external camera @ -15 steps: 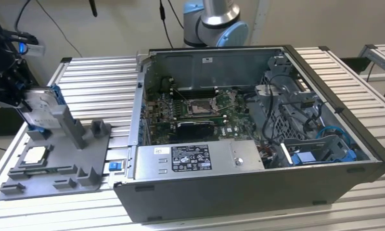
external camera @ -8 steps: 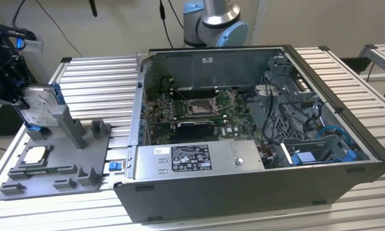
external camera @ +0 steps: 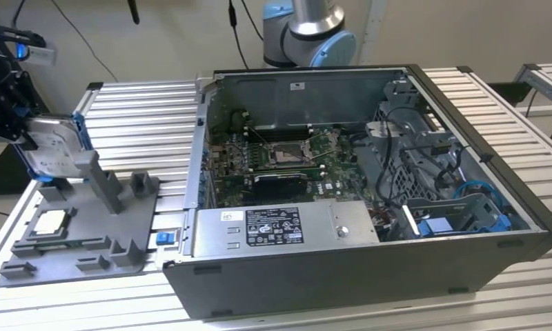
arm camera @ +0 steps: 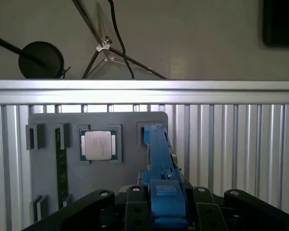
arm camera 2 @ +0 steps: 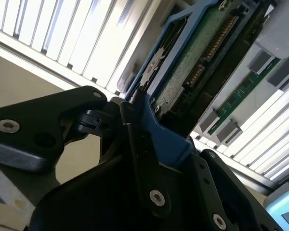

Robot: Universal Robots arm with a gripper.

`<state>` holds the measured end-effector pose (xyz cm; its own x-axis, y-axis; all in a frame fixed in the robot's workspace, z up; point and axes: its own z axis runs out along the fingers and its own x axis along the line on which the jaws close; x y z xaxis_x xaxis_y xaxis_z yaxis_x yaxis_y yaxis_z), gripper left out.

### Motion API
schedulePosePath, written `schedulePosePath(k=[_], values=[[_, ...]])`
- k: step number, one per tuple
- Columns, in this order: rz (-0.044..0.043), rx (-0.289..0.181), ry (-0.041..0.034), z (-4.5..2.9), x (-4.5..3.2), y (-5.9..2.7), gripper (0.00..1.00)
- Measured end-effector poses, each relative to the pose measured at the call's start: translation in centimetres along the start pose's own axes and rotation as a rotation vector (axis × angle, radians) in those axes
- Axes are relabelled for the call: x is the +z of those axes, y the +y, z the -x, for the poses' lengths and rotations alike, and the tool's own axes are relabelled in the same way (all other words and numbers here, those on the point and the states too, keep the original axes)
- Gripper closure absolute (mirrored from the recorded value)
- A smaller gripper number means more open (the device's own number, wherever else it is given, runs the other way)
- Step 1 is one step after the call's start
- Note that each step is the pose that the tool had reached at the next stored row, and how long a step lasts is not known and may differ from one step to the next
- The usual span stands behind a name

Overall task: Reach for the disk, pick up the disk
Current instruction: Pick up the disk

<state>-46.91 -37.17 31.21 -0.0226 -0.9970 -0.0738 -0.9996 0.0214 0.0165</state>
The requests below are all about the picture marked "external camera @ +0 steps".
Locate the hard disk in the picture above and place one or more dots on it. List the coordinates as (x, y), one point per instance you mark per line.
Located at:
(55, 148)

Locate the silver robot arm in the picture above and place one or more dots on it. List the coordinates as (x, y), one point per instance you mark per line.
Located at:
(312, 20)

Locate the metal disk bay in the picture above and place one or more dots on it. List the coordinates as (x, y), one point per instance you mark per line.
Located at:
(470, 207)

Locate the black hanging rod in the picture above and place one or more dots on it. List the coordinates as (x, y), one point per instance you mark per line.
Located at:
(133, 12)

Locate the silver CPU chip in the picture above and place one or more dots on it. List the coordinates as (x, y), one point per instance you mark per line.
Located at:
(51, 221)

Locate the grey plastic parts rack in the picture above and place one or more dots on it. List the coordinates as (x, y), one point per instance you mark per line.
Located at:
(92, 220)

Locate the blue plastic clip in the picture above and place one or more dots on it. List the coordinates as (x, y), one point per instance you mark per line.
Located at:
(165, 238)

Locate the black RAM slot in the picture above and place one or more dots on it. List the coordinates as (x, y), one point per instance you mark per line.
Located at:
(285, 171)
(276, 125)
(276, 131)
(285, 167)

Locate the CPU socket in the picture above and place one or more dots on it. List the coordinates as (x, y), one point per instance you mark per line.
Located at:
(285, 153)

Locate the silver power supply unit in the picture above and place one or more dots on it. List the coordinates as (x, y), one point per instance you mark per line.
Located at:
(312, 220)

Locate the green motherboard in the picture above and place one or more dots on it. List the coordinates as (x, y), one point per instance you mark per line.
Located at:
(340, 172)

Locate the black PC case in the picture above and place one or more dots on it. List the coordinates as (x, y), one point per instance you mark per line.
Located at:
(303, 282)

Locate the metal drive cage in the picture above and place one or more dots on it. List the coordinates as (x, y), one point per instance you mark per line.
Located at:
(414, 165)

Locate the small black box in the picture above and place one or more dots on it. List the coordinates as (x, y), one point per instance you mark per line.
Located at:
(511, 92)

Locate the aluminium slat side table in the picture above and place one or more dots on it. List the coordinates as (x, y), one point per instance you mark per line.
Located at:
(547, 79)

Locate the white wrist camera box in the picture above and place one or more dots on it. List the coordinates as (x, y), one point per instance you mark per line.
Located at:
(43, 55)

